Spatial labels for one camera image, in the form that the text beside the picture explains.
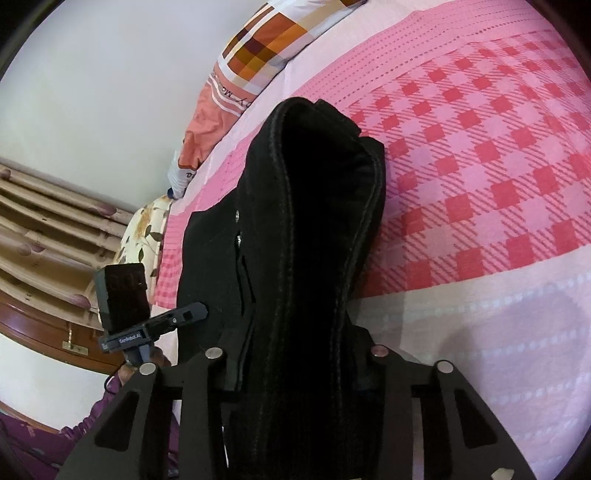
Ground black pants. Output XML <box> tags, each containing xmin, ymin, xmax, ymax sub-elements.
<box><xmin>177</xmin><ymin>98</ymin><xmax>385</xmax><ymax>479</ymax></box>

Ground purple patterned clothing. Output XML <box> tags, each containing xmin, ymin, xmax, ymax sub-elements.
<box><xmin>1</xmin><ymin>364</ymin><xmax>180</xmax><ymax>479</ymax></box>

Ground floral yellow mattress side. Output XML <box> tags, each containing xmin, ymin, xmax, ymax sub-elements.
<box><xmin>100</xmin><ymin>195</ymin><xmax>172</xmax><ymax>304</ymax></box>

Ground wooden curtain pelmet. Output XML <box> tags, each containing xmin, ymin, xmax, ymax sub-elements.
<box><xmin>1</xmin><ymin>293</ymin><xmax>123</xmax><ymax>374</ymax></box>

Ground beige floral curtain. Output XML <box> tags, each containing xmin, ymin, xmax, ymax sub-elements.
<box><xmin>1</xmin><ymin>164</ymin><xmax>132</xmax><ymax>330</ymax></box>

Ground pink checkered bedsheet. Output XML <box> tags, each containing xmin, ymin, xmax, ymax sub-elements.
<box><xmin>154</xmin><ymin>1</ymin><xmax>590</xmax><ymax>479</ymax></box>

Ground orange checkered pillow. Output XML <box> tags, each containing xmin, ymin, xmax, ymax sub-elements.
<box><xmin>177</xmin><ymin>1</ymin><xmax>363</xmax><ymax>170</ymax></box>

